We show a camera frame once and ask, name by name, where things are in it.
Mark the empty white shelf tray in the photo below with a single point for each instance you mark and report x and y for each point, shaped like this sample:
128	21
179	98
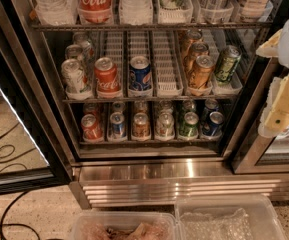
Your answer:
167	73

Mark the white green can bottom shelf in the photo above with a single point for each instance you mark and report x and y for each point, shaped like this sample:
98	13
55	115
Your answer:
165	125

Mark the white soda can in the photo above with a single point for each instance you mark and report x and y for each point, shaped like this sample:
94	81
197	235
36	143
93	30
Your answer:
75	51
74	76
83	39

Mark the orange soda can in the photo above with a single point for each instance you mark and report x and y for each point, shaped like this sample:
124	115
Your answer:
190	37
200	73
196	49

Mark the green soda can middle shelf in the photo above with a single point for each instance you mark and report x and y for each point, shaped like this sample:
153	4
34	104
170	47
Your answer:
227	63

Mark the clear water bottle centre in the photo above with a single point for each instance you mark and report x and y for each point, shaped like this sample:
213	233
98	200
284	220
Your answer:
136	12

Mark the clear water bottle left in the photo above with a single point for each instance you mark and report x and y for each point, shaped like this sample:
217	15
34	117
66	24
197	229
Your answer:
56	12

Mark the orange can bottom shelf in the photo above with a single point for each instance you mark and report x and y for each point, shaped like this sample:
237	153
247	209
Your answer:
141	127

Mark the steel fridge cabinet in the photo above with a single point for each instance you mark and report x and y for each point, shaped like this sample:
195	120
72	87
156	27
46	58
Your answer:
140	173

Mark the front white soda can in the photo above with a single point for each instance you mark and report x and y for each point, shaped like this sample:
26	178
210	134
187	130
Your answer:
74	76

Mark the clear bin with bubble wrap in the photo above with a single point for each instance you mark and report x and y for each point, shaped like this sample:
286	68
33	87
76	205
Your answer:
228	217

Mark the red Coca-Cola bottle top shelf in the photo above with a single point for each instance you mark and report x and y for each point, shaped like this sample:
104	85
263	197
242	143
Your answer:
95	11

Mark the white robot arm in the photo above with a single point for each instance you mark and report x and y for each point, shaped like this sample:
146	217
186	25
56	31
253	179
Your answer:
283	47

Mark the blue Pepsi can bottom right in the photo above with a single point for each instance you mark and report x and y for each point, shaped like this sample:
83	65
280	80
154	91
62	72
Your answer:
213	124

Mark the red can bottom shelf front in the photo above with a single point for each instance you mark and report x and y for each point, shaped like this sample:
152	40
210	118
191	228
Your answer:
91	127

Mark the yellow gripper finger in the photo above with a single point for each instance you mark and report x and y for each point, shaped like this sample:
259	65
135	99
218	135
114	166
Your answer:
269	49
275	116

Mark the clear water bottle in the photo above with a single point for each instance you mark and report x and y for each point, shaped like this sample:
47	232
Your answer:
136	12
56	12

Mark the blue Pepsi can middle shelf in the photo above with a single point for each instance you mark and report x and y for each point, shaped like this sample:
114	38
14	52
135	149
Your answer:
140	74

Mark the open glass fridge door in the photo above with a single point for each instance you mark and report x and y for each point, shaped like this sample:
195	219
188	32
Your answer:
33	147

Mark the clear bin with brown items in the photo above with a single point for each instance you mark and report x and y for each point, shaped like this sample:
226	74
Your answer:
114	225

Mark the red Coca-Cola can middle shelf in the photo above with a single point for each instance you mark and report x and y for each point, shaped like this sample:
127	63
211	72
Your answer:
106	75

